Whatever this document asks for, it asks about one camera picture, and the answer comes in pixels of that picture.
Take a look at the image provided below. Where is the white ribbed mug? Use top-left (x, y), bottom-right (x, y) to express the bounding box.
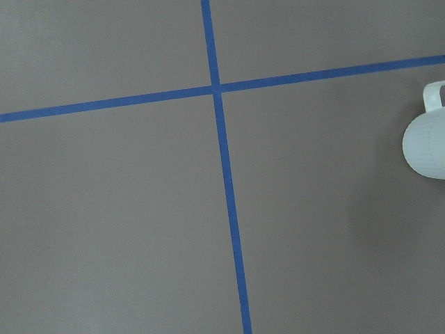
top-left (402, 81), bottom-right (444, 180)

